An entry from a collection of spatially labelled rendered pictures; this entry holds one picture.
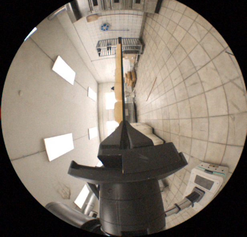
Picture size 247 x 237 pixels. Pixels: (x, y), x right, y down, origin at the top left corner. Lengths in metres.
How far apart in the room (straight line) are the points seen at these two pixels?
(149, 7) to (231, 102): 2.29
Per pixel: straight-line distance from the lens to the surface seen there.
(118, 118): 0.15
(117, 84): 0.18
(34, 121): 2.17
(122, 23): 3.47
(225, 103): 1.01
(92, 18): 3.41
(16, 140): 2.05
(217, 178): 0.97
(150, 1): 2.44
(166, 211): 0.97
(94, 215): 0.95
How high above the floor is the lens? 1.00
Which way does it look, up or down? 2 degrees down
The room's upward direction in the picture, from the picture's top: 94 degrees counter-clockwise
